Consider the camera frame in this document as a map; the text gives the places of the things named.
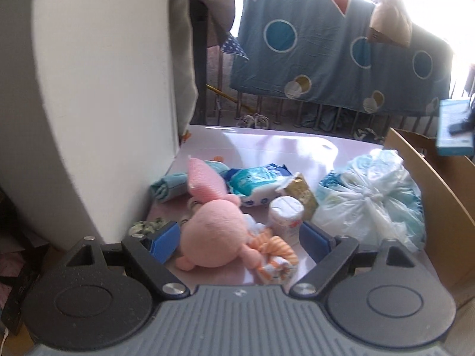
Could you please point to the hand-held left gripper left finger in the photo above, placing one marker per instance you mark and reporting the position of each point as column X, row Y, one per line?
column 165, row 239

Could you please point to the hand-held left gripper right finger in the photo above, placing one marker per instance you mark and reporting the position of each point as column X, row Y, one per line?
column 315, row 239

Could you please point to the gold tissue pack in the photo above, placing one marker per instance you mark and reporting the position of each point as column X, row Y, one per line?
column 302, row 193

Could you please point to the pink plush doll orange stripes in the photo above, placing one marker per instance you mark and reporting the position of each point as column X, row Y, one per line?
column 215, row 230

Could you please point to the cardboard box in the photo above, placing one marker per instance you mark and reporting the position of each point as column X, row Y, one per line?
column 445, row 193

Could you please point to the pink sponge cloth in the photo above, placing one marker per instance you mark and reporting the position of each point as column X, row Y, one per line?
column 206, row 181

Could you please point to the blue wet wipes packet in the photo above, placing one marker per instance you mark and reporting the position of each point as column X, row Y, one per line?
column 256, row 180

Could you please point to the green patterned cloth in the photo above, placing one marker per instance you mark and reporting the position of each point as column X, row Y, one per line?
column 148, row 226

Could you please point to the white plastic bag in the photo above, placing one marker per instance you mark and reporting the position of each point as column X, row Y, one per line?
column 371, row 200

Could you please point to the black white shoe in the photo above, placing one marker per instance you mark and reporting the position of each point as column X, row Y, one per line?
column 369, row 135

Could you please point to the small teal cloth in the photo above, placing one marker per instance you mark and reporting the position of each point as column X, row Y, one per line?
column 217, row 167

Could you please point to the dark blue garment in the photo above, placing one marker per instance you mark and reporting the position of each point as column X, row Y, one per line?
column 321, row 118

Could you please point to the beige hanging cloth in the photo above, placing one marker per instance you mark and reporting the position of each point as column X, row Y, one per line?
column 393, row 18

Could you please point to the yellow broomstick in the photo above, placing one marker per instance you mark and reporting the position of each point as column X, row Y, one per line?
column 222, row 93

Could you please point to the blue blanket with circles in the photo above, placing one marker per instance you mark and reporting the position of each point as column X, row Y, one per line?
column 315, row 55

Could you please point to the metal railing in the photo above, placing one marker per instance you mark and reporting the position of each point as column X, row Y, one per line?
column 219, row 81

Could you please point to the beige curtain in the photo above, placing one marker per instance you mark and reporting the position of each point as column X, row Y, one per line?
column 183, row 63

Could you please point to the blue star-patterned cloth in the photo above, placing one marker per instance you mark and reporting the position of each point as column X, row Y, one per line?
column 233, row 46

